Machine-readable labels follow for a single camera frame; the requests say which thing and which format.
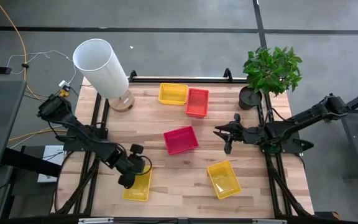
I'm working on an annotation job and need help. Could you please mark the green potted plant black pot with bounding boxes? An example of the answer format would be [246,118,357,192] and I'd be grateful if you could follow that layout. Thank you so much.
[238,45,303,111]

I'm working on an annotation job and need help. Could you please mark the white shade wooden base lamp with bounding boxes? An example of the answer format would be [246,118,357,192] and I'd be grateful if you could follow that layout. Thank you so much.
[72,38,135,113]

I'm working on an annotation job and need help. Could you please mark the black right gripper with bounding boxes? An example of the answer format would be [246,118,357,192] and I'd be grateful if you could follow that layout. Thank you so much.
[213,122,267,155]

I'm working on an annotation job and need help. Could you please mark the yellow plastic slotted basket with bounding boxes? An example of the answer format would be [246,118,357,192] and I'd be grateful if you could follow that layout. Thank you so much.
[122,166,153,202]
[158,83,188,106]
[207,160,242,200]

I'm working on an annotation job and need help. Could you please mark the orange plastic slotted basket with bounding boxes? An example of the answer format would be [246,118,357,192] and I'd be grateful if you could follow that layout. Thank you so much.
[185,88,210,118]
[186,88,210,117]

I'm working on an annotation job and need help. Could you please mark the black metal table edge rail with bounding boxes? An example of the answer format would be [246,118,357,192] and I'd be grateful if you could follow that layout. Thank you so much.
[128,68,249,84]
[0,214,358,224]

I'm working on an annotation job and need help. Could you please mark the pink plastic slotted basket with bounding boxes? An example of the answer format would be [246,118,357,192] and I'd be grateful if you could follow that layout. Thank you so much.
[163,126,200,156]

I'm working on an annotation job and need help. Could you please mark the white cable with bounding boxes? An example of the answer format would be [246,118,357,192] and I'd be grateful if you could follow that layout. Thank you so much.
[6,49,77,85]

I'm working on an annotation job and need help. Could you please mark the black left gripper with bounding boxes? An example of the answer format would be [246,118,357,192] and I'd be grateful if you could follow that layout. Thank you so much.
[112,151,146,190]

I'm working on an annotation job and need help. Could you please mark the white flat box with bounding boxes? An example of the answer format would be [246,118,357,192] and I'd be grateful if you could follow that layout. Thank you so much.
[37,145,65,184]

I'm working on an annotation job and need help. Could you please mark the silver metal bracket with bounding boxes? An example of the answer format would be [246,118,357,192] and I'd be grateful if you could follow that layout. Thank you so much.
[78,217,114,224]
[252,218,287,224]

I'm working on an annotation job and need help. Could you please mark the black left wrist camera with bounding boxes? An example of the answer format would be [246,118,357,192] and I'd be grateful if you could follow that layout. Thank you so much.
[130,143,144,156]

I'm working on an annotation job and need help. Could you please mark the yellow cable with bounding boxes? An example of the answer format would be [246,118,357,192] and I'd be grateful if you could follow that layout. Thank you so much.
[0,0,42,101]
[9,128,68,142]

